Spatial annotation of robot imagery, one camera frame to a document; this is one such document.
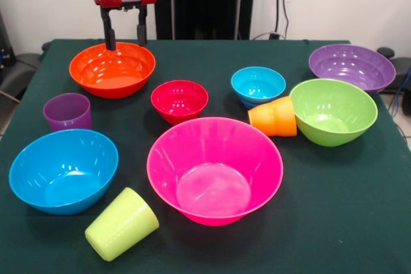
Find large orange-red bowl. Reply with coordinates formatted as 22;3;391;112
69;42;157;99

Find large pink bowl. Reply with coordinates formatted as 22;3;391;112
146;116;284;227

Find orange cup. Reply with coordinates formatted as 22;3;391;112
247;96;298;138

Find green cup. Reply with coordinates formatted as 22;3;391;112
84;187;161;262

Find small red-pink bowl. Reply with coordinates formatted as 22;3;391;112
150;80;209;126

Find purple cup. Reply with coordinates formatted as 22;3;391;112
42;92;93;133

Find small blue bowl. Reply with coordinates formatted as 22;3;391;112
231;66;286;110

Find large blue bowl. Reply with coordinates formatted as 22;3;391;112
8;128;119;216

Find large green bowl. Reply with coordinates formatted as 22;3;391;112
289;78;379;148

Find large purple bowl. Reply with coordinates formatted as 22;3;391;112
308;43;396;95

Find dark green tablecloth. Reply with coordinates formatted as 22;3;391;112
0;39;411;274

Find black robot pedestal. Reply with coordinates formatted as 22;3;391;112
153;0;259;40

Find blue cable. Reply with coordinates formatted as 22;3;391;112
388;68;411;117

